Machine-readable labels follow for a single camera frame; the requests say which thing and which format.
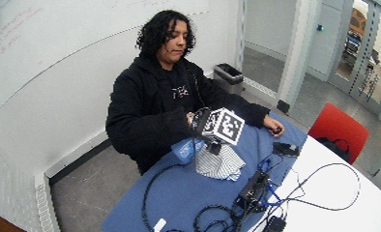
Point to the small black round object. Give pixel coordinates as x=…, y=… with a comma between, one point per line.
x=277, y=130

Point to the white striped cloth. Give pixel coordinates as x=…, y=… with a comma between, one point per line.
x=218, y=164

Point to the flat black device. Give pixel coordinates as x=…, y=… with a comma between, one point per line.
x=285, y=149

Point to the black door stop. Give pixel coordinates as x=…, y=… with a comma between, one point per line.
x=282, y=106

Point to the white marker cube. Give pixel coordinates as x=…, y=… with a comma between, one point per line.
x=224, y=126

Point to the red chair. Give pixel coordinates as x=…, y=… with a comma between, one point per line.
x=338, y=129

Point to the blue tablecloth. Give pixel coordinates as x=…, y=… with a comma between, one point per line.
x=185, y=193

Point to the black electronics box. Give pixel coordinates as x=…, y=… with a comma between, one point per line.
x=251, y=191

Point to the grey trash bin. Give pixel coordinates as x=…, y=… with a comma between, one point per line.
x=228, y=77

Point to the the person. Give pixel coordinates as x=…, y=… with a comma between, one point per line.
x=156, y=96

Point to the white tag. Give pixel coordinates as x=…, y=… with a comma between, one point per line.
x=160, y=225

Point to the black power adapter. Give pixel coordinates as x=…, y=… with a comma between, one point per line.
x=275, y=224

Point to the yellow vehicle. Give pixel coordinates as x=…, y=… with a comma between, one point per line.
x=357, y=22

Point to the whiteboard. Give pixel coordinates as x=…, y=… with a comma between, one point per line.
x=69, y=42

